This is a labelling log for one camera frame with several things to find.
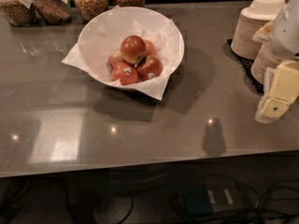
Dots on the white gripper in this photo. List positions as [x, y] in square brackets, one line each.
[286, 32]

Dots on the red apple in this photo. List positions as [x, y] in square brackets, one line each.
[151, 68]
[114, 58]
[133, 49]
[124, 73]
[150, 47]

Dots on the white bowl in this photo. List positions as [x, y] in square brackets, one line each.
[102, 41]

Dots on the front stack paper bowls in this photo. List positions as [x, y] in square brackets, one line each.
[264, 59]

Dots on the stack paper bowls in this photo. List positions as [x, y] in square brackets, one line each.
[251, 19]
[264, 59]

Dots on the black tray mat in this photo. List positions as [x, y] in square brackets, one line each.
[246, 65]

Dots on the rear stack paper bowls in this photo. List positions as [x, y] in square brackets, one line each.
[251, 19]

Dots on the black box under table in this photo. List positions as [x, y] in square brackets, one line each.
[214, 198]

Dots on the white paper liner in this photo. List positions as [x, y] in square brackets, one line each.
[152, 89]

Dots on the far left cereal jar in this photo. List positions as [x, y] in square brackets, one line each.
[18, 12]

